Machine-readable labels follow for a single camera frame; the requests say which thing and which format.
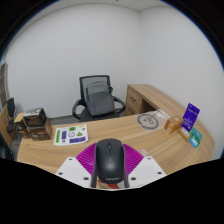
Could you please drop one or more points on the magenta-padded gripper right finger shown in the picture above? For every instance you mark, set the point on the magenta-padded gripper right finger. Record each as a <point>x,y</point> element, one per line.
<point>145,170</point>

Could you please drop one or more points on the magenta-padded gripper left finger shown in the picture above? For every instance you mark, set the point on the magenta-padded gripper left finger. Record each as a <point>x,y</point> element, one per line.
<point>75,170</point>

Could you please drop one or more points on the black computer mouse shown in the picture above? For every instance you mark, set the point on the black computer mouse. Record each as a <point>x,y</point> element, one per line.
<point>109,160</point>

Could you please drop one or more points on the white printed sticker sheet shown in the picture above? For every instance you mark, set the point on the white printed sticker sheet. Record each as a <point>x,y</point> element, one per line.
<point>70,135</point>

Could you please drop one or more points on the wide brown cardboard box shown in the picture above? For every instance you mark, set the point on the wide brown cardboard box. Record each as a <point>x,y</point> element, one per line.
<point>40,131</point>

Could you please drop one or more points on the small orange box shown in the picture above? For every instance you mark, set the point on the small orange box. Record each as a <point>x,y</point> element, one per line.
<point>173,125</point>

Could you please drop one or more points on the small blue box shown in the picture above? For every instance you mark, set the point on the small blue box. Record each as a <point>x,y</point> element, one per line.
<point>194,142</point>

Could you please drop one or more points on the small green box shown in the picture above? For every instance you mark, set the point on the small green box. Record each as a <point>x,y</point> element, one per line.
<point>197,134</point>

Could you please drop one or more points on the open black box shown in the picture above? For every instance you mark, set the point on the open black box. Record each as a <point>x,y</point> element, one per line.
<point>35,116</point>

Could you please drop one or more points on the tall brown cardboard box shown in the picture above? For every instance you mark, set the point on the tall brown cardboard box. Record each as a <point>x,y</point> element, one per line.
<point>20,128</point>

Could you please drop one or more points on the wooden side desk with drawers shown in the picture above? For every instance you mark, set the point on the wooden side desk with drawers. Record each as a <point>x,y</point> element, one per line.
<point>136,100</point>

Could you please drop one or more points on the purple sign on wooden stand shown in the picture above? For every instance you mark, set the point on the purple sign on wooden stand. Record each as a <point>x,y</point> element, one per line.
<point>191,115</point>

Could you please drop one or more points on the grey backpack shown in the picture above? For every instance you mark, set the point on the grey backpack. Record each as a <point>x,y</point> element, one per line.
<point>99,100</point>

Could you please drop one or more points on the black mesh office chair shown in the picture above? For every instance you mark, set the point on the black mesh office chair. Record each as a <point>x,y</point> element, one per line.
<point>83,86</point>

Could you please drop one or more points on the wooden shelf cabinet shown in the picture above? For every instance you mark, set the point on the wooden shelf cabinet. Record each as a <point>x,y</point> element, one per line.
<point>2,120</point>

